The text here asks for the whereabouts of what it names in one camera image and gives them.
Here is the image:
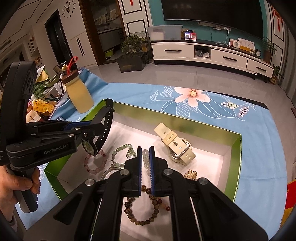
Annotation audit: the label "black wrist watch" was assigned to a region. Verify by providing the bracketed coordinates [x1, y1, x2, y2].
[82, 98, 115, 156]

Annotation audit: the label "brown bead bracelet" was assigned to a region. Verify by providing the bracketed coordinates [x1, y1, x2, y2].
[123, 184, 164, 227]

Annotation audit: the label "grey metal bangle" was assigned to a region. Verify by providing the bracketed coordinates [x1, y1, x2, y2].
[100, 167, 122, 181]

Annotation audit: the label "gold flower brooch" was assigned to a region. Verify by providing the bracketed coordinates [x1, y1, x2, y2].
[184, 169, 198, 181]

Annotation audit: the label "purple bead bracelet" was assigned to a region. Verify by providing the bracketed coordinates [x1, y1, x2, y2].
[83, 150, 108, 175]

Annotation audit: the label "white wrist watch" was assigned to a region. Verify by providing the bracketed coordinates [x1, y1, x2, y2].
[154, 123, 196, 166]

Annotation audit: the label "green jade bracelet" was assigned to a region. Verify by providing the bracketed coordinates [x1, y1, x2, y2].
[108, 143, 137, 170]

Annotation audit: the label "person's left hand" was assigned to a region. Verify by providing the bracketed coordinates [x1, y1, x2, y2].
[0, 166, 41, 222]

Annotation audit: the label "yellow snack package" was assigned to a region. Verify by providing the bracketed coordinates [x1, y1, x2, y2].
[32, 99, 54, 114]

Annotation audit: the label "yellow bottle with brown lid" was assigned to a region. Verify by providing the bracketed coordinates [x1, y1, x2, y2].
[61, 56, 94, 113]

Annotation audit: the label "green cardboard box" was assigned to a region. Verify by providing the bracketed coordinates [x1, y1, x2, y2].
[45, 102, 241, 240]

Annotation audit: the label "red yellow shopping bag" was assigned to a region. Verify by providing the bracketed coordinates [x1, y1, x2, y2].
[280, 180, 296, 227]

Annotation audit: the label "potted plants on floor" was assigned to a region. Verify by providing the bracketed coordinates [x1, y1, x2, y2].
[116, 35, 151, 73]

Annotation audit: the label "clear plastic storage bin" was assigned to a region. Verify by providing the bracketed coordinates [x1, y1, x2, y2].
[147, 25, 182, 41]

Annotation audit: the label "white tv cabinet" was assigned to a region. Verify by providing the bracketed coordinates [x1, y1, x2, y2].
[152, 41, 273, 78]

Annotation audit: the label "small black alarm clock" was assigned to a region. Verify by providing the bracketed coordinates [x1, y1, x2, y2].
[254, 49, 261, 58]

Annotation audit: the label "potted plant right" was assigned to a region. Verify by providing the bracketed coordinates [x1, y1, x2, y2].
[262, 37, 277, 64]

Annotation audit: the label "black television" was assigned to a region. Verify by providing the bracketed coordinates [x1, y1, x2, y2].
[162, 0, 263, 38]

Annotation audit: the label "black wall clock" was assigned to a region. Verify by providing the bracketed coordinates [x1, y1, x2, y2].
[61, 0, 76, 18]

